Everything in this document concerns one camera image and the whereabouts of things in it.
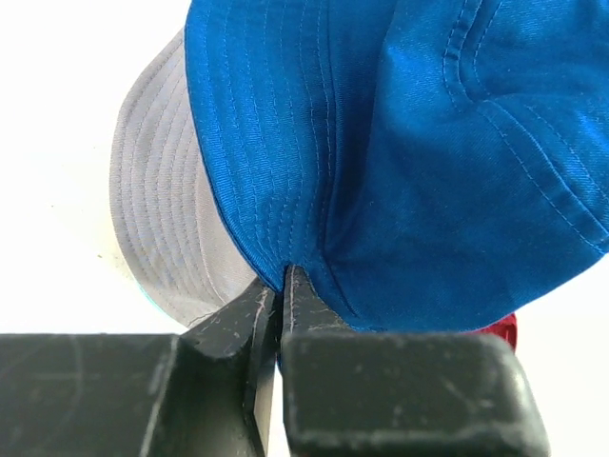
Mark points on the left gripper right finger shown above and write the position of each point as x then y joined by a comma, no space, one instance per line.
308,363

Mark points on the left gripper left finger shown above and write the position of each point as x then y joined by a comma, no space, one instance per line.
230,358

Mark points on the grey bucket hat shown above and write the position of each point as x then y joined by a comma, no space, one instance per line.
161,204

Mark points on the teal bucket hat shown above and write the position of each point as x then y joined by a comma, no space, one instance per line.
158,301

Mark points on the blue hat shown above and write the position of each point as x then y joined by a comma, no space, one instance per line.
432,165

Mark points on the dark red hat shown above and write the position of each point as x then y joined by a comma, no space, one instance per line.
507,329

